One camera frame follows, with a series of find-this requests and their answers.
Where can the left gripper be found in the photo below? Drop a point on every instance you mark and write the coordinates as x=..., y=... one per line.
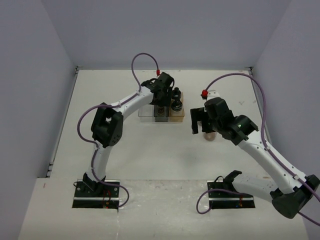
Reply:
x=166, y=101

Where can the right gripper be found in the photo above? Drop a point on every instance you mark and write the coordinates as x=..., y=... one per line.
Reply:
x=200, y=114

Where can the bottle with pink cap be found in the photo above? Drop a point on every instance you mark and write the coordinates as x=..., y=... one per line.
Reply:
x=210, y=136

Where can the spice jar black cap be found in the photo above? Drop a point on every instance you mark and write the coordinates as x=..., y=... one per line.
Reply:
x=161, y=111

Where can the brown bottle black spout cap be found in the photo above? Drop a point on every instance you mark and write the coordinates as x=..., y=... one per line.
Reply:
x=176, y=94

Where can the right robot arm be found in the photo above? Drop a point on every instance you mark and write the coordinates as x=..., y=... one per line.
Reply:
x=288, y=190

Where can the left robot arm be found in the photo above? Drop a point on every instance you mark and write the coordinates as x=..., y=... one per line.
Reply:
x=107, y=125

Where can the clear plastic bin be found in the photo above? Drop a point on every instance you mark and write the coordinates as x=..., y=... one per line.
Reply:
x=146, y=111

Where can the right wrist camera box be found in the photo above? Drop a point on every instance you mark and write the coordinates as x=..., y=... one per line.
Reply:
x=209, y=94

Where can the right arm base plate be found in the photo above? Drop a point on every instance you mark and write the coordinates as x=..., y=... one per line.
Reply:
x=226, y=191

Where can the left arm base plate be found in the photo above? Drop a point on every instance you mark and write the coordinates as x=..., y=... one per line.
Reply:
x=94, y=191

